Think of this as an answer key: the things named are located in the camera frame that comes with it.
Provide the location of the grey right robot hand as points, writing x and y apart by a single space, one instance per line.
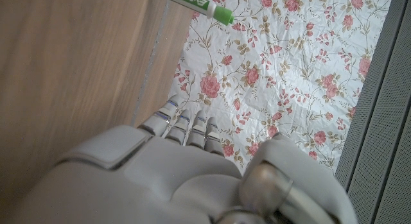
167 182

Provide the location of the floral backdrop cloth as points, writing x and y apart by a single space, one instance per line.
273 73

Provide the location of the green Expo marker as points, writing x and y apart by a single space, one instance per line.
205 5

